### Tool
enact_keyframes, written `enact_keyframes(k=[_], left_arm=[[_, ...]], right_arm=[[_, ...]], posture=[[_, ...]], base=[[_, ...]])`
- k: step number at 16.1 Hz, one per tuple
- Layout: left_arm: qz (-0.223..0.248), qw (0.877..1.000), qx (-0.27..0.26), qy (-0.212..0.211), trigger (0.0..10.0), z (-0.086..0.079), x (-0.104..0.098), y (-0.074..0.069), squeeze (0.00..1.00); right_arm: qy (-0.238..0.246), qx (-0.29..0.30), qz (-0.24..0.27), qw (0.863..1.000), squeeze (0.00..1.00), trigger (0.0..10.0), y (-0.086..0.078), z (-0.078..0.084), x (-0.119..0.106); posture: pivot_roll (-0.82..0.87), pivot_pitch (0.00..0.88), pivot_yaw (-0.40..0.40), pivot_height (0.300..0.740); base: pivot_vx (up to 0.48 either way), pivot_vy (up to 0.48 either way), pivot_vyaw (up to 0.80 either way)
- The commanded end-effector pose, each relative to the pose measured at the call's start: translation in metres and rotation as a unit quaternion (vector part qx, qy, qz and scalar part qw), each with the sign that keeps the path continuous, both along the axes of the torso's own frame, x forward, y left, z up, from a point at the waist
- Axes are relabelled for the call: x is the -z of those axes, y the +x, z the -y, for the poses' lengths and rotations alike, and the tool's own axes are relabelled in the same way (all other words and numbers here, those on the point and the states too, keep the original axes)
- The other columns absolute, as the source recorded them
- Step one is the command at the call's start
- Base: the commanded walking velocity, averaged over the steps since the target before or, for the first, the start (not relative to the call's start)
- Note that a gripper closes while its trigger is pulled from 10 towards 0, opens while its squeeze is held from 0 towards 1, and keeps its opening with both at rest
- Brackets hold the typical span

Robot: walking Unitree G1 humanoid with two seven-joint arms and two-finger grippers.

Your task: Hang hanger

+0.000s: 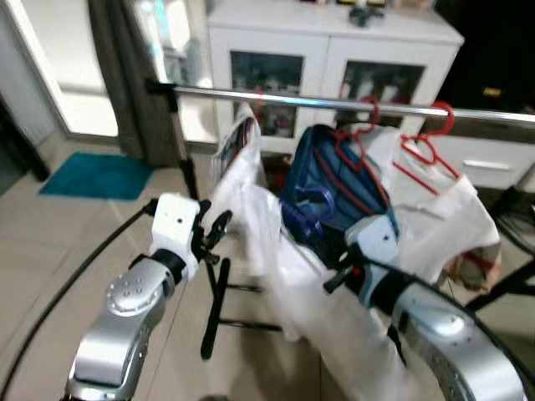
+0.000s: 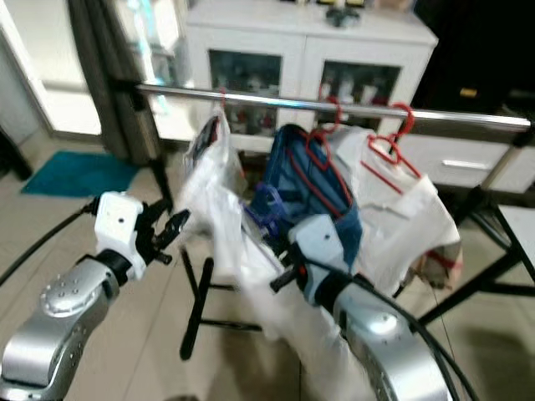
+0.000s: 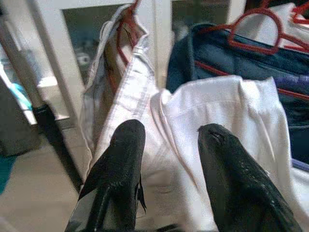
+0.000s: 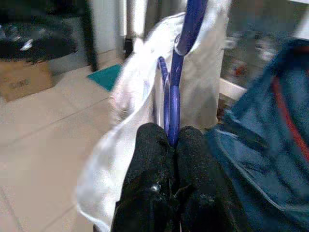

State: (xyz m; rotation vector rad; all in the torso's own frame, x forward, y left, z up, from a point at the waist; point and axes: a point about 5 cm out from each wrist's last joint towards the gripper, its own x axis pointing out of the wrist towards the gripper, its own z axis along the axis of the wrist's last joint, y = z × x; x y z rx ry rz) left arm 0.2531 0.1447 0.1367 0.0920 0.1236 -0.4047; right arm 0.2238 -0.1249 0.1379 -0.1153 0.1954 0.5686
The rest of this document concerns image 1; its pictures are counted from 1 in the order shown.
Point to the white t-shirt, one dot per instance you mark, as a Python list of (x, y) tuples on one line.
[(318, 301)]

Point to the white glass door cabinet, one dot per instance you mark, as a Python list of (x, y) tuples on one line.
[(334, 38)]

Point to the blue denim garment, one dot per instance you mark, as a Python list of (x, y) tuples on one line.
[(318, 167)]

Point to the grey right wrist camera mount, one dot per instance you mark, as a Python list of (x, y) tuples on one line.
[(376, 242)]

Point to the grey curtain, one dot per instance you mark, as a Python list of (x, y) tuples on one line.
[(125, 83)]

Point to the white drawer tv console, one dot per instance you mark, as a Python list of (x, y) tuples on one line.
[(501, 159)]

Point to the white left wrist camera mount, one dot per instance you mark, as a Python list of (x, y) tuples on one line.
[(171, 225)]

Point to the white collared shirt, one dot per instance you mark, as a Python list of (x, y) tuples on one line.
[(443, 217)]

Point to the black television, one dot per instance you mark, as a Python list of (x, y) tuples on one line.
[(493, 42)]

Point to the teal floor mat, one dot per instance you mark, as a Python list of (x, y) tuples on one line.
[(96, 175)]

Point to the red plastic hanger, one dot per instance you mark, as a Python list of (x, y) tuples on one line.
[(451, 117), (259, 100), (377, 111)]

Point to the beige white hung garment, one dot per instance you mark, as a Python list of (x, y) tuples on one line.
[(242, 159)]

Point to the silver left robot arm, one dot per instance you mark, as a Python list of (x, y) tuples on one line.
[(117, 334)]

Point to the purple plastic hanger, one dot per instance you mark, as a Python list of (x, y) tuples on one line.
[(311, 200)]

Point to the glass sliding door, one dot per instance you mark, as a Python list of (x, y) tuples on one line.
[(75, 67)]

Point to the steel clothes rack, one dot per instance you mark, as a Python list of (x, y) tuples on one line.
[(334, 104)]

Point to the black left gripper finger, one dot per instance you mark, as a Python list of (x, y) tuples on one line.
[(206, 215), (221, 230)]

